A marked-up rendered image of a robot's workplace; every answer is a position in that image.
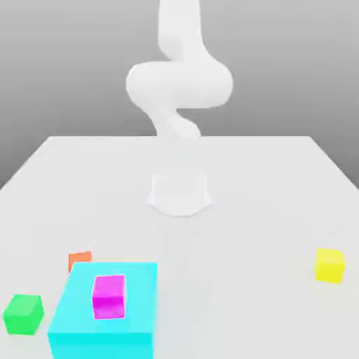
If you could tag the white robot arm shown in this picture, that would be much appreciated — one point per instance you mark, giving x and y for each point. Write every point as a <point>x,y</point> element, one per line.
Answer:
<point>179,84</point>

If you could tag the small orange cube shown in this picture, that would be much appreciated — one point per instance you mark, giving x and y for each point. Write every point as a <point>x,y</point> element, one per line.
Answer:
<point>78,257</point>

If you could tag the small magenta cube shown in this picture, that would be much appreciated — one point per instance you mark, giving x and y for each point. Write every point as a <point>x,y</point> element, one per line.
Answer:
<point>108,297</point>

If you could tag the small yellow cube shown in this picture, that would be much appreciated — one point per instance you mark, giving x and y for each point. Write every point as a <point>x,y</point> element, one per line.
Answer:
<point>329,266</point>

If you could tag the small green cube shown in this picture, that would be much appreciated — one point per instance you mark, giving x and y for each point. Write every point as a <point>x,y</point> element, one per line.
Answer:
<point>23,315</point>

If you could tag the large cyan box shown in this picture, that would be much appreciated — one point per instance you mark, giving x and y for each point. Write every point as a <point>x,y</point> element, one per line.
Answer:
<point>134,308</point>

